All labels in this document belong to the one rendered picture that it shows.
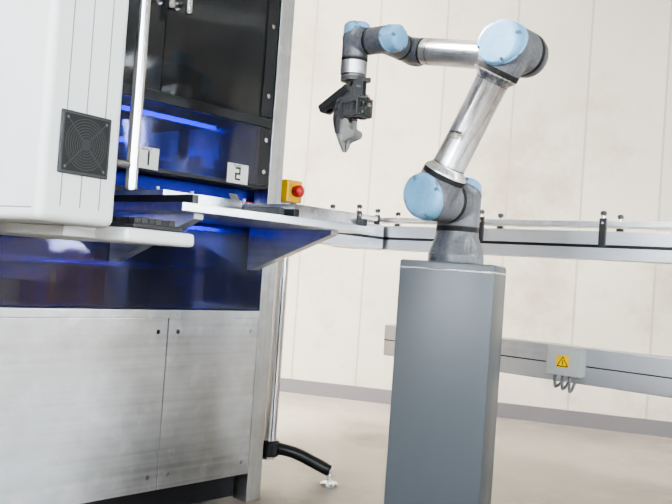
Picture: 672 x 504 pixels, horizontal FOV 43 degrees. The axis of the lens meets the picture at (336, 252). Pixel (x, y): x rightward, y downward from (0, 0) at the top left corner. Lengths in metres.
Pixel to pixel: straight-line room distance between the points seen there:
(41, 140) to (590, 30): 3.83
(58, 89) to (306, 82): 3.73
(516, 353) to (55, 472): 1.57
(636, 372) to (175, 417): 1.43
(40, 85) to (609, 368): 1.98
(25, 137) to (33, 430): 0.90
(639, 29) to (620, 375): 2.56
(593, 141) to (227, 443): 2.92
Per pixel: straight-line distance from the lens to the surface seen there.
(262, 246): 2.63
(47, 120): 1.63
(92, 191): 1.69
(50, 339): 2.29
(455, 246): 2.30
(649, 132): 4.91
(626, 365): 2.90
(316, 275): 5.12
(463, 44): 2.41
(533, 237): 3.02
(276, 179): 2.76
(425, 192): 2.19
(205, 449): 2.66
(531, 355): 3.04
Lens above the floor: 0.75
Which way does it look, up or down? 1 degrees up
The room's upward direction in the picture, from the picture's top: 4 degrees clockwise
